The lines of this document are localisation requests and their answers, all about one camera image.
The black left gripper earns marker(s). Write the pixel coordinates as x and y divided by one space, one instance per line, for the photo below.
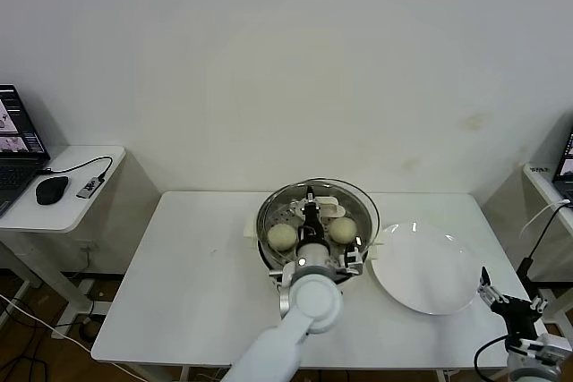
312 232

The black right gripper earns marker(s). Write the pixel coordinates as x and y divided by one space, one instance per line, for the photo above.
519 317

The white steamed baozi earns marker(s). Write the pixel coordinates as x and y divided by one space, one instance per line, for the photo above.
344 231
282 237

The round glass pot lid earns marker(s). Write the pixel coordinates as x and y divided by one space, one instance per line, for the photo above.
360 216

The stainless steel steamer basket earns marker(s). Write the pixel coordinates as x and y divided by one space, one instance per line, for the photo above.
268 259

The cream electric cooker base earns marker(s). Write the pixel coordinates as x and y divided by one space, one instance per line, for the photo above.
373 255

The round white plate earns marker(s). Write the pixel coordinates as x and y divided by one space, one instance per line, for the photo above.
421 265

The white label sticker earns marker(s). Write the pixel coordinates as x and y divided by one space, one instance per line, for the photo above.
538 170

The silver usb hub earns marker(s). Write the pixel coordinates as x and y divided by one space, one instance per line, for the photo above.
88 187

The black computer mouse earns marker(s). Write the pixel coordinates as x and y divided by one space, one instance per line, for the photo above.
51 189

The black laptop with mouse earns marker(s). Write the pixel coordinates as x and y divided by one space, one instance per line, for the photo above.
13 176

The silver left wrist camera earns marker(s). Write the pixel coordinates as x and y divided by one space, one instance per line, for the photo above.
353 261

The white wall socket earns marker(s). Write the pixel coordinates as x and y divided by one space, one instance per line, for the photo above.
88 248

